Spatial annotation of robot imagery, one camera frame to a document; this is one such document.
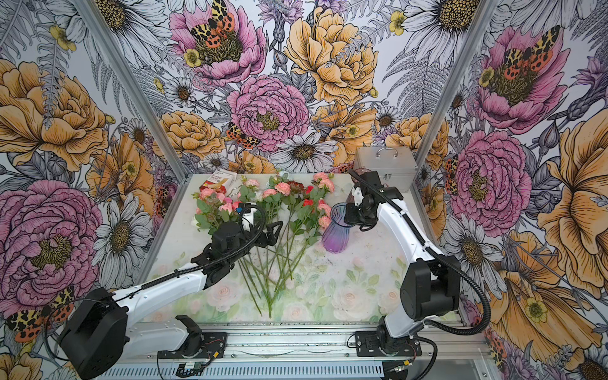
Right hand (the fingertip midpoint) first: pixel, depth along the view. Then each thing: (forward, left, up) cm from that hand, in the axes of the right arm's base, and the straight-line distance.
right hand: (350, 224), depth 84 cm
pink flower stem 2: (+32, +9, -12) cm, 35 cm away
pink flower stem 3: (+24, +27, -8) cm, 37 cm away
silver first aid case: (+31, -25, -2) cm, 40 cm away
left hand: (-1, +27, +2) cm, 27 cm away
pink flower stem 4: (+27, +42, -9) cm, 51 cm away
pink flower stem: (+13, +8, -9) cm, 18 cm away
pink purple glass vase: (-2, +5, -5) cm, 7 cm away
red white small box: (+35, +57, -11) cm, 68 cm away
